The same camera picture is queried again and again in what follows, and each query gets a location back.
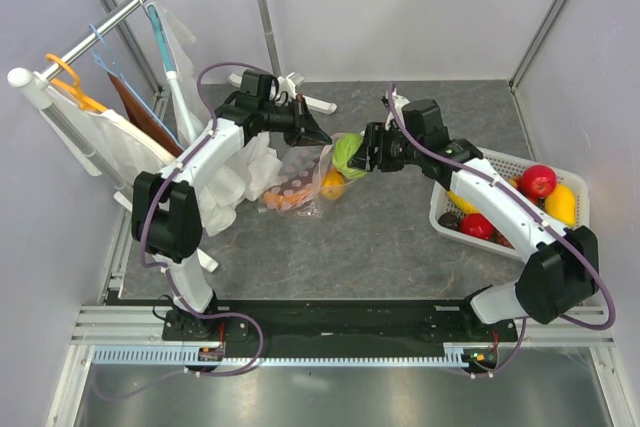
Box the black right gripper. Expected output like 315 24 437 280
349 122 424 172

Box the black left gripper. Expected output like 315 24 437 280
259 95 332 148

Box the green cabbage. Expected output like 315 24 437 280
332 133 367 180

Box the clear pink-dotted zip bag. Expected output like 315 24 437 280
258 133 356 218

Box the orange citrus fruit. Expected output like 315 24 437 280
320 170 346 201

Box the orange carrot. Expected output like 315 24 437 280
262 187 313 212

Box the red apple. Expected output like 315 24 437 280
519 164 557 199

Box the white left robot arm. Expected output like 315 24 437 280
131 70 332 340

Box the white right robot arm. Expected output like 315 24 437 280
347 92 603 341

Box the dark purple mangosteen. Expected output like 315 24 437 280
438 212 461 231

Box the yellow corn cob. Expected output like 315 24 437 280
447 191 479 215

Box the teal hanger with white cloth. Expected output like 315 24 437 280
146 3 203 147

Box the red tomato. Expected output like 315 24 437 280
459 213 495 240

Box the brown garment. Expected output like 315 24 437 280
108 73 183 157

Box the white garment on hanger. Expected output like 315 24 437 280
37 85 175 209

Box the yellow mango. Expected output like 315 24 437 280
544 184 577 227

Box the white plastic basket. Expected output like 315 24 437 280
429 168 590 261

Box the orange hanger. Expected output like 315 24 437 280
45 53 107 114

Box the metal clothes rack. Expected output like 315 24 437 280
6 0 337 273

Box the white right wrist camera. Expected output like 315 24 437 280
382 89 410 118

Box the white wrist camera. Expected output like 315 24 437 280
278 72 305 99
382 89 410 118

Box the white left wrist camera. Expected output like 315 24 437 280
278 72 305 99

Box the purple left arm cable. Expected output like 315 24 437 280
137 62 271 273

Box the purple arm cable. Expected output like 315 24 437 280
384 82 617 332
137 62 271 273

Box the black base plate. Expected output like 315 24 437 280
162 300 518 357

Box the blue wire hanger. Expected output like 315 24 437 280
89 24 183 156

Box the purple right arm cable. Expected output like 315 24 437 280
384 82 617 332

